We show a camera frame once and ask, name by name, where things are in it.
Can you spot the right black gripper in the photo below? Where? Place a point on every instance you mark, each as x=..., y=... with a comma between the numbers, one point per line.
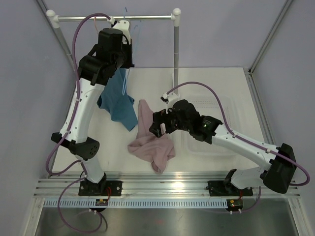
x=160, y=118

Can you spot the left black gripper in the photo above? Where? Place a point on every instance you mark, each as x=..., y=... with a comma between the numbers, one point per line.
x=128, y=63

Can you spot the pink tank top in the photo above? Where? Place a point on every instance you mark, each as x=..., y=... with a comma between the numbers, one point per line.
x=148, y=147

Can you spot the blue plastic hanger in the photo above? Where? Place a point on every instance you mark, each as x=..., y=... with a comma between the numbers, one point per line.
x=135, y=46

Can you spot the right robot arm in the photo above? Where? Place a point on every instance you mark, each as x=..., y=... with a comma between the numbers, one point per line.
x=275, y=164

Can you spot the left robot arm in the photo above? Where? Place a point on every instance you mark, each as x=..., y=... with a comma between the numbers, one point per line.
x=112, y=51

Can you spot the pink plastic hanger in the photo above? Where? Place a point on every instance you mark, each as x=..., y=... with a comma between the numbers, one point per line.
x=95, y=25

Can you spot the blue tank top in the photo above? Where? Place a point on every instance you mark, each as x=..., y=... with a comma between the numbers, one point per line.
x=115, y=100

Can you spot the metal clothes rack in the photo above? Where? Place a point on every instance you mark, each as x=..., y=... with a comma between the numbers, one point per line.
x=55, y=21

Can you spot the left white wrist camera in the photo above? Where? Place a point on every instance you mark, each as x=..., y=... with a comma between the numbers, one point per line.
x=122, y=25

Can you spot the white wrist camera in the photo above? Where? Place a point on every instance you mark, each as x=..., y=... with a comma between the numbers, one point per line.
x=170, y=99
x=122, y=25

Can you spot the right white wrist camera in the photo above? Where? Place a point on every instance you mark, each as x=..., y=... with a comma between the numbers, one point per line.
x=170, y=99

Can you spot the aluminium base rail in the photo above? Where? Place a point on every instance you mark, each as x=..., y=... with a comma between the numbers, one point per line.
x=175, y=185

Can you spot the white slotted cable duct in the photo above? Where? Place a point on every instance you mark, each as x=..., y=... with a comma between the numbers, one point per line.
x=137, y=203

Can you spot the aluminium frame post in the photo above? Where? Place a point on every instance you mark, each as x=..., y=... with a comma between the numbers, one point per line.
x=270, y=35

